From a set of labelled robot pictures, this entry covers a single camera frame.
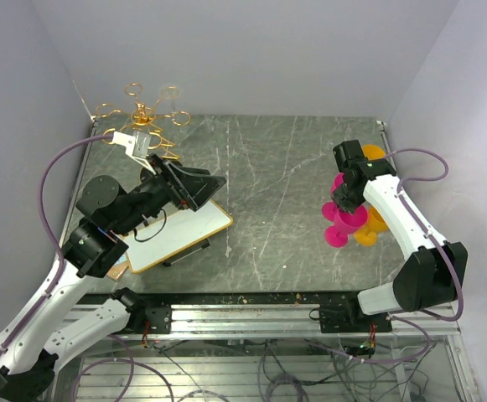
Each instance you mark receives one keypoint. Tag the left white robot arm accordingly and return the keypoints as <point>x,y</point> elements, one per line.
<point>33,348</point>

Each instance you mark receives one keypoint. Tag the gold wire glass rack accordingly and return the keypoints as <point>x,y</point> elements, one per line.
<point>147,119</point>

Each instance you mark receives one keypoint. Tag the clear wine glass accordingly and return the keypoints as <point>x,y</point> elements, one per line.
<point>168,96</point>

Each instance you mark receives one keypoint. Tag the magenta wine glass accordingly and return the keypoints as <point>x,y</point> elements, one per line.
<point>331,208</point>
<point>343,224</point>

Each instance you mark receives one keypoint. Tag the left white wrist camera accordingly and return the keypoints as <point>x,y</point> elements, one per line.
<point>136,147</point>

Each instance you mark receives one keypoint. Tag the illustrated picture book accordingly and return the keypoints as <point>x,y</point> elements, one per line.
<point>119,268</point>

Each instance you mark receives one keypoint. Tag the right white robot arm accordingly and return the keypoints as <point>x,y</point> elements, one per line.
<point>433,268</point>

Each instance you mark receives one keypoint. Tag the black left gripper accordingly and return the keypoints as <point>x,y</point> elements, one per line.
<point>192,190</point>

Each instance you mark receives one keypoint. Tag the white gold-framed tray stand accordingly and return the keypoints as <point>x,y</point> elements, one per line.
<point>170,234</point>

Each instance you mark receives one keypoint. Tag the yellow wine glass front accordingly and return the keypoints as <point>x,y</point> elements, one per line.
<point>373,152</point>

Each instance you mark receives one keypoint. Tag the magenta wine glass front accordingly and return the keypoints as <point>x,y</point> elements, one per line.
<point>331,208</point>

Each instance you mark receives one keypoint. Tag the yellow wine glass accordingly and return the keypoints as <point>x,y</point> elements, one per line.
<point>373,152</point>
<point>367,235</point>

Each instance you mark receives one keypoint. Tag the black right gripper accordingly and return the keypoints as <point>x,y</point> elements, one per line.
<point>346,205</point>

